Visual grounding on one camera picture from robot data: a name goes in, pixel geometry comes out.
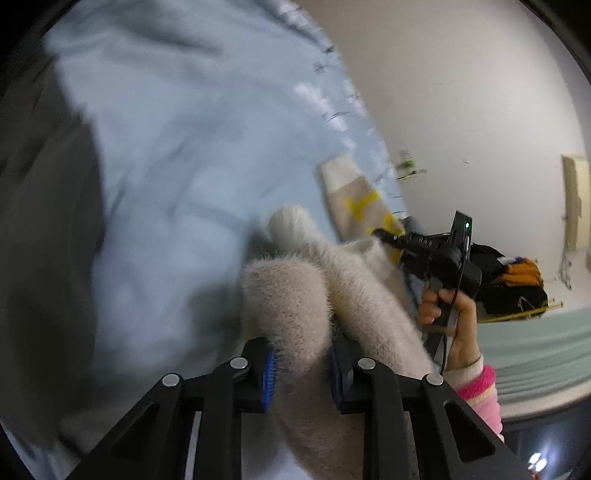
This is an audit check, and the beige fuzzy cartoon sweater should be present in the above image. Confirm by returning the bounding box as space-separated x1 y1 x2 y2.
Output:
242 155 435 479

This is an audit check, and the pile of dark clothes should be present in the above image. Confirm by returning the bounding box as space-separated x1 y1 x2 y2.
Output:
470 244 548 316

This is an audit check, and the person's right hand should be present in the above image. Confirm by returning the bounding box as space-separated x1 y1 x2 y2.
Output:
419 284 481 370

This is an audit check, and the pink fuzzy sleeve cuff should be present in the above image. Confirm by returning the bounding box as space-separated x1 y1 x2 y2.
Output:
444 355 504 440

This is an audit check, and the pale green curtain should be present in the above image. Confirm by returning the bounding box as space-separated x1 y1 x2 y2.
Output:
478 307 590 404

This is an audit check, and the blue floral duvet cover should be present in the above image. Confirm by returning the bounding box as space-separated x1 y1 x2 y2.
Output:
0 0 412 480

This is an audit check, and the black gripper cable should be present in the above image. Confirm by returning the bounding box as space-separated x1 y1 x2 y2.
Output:
438 230 472 375

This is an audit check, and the wall outlet with green plug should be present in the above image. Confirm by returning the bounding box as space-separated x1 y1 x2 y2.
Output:
394 150 428 181

